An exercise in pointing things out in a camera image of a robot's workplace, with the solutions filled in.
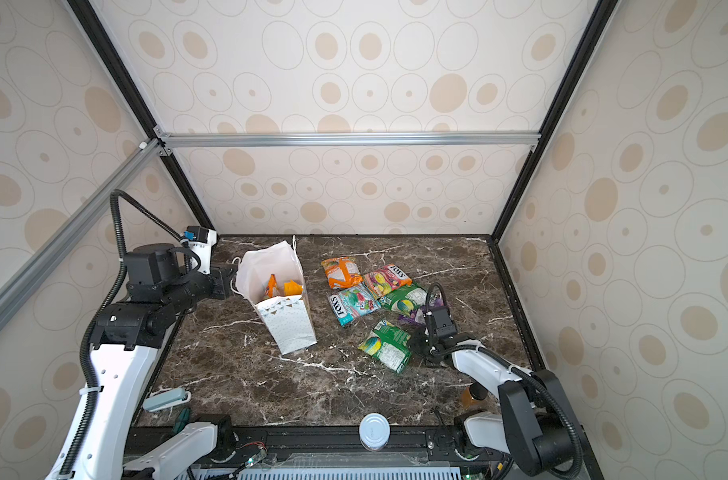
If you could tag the diagonal aluminium bar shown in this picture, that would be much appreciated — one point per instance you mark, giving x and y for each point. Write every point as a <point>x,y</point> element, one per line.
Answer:
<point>17,291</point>

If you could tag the orange snack packet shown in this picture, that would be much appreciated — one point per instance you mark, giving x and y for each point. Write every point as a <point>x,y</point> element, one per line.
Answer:
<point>342,272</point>

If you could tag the green snack packet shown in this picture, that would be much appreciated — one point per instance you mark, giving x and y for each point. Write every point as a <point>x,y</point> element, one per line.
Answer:
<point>404,300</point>

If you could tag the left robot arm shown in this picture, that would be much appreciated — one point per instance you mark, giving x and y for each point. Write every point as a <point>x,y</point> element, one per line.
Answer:
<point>157,286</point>

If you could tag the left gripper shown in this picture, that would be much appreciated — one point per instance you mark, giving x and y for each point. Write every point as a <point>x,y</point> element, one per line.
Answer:
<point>225,273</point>

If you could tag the white round cap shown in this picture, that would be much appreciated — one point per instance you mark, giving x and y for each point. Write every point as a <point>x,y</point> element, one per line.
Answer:
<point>374,431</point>

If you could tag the pink Fox's candy packet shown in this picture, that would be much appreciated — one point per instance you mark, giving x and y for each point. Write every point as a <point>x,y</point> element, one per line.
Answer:
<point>385,280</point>

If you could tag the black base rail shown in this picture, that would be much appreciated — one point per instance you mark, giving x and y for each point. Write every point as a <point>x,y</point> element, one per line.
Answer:
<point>330,452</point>

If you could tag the pink fruit candy packet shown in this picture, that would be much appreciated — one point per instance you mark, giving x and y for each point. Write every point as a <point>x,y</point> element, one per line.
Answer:
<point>272,288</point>

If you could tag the teal Fox's candy packet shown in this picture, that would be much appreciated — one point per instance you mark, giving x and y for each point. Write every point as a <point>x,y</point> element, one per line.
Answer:
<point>352,303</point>

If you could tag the purple snack packet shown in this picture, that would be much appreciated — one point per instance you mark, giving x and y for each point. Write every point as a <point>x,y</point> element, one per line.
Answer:
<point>414,318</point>

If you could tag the grey tool handle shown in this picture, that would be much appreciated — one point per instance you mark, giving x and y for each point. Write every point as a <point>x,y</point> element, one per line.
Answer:
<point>167,399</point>

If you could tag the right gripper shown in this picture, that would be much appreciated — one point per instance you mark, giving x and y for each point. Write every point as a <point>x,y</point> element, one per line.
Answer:
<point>417,343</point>

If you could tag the brown bottle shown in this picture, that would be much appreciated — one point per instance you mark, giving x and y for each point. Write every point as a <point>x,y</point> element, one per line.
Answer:
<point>474,396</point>

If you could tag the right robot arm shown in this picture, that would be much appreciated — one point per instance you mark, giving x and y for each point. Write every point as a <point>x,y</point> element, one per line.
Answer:
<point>514,402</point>

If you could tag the horizontal aluminium bar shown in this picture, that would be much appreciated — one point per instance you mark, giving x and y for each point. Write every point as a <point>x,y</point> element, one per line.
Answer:
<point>352,139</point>

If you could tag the white paper bag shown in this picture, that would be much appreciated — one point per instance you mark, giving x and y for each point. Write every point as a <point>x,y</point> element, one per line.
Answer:
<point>286,317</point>

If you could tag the yellow snack bag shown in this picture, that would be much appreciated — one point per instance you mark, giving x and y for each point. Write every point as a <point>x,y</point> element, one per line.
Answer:
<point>292,288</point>

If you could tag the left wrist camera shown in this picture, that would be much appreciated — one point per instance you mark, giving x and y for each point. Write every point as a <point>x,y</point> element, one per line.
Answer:
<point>201,241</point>

